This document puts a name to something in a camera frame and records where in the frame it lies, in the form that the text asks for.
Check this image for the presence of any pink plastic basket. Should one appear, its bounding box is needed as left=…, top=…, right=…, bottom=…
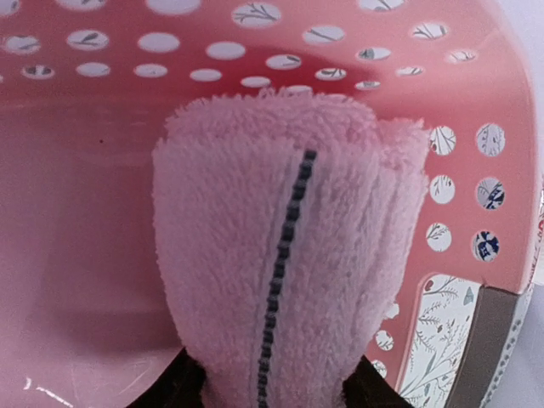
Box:
left=0, top=0, right=544, bottom=408

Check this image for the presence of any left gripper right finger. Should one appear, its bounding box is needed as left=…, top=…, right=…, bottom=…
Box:
left=343, top=355, right=413, bottom=408

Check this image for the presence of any pink terry towel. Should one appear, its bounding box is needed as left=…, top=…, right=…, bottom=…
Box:
left=152, top=89, right=428, bottom=407

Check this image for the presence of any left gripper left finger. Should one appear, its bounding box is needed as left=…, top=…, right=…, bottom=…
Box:
left=127, top=348, right=207, bottom=408

